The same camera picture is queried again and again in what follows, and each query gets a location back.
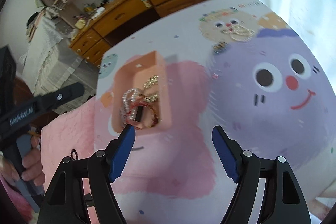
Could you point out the wooden desk with drawers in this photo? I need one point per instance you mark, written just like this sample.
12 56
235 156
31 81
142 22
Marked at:
120 19

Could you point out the pink plastic organizer box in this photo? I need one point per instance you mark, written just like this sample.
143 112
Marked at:
143 82

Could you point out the pink plush cushion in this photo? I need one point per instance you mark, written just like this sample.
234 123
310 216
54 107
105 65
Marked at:
73 130

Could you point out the left hand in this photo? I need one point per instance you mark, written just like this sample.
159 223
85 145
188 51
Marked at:
31 162

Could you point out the blue gold flower brooch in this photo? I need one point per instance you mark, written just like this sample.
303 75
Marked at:
220 47

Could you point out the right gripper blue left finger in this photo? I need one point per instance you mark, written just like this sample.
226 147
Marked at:
118 152

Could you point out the silver ring pink gem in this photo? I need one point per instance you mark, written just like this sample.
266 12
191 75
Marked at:
215 76

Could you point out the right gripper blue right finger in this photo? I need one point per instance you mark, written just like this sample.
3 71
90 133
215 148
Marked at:
225 149

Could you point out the white lace covered furniture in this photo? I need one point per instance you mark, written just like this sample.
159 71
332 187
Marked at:
49 64

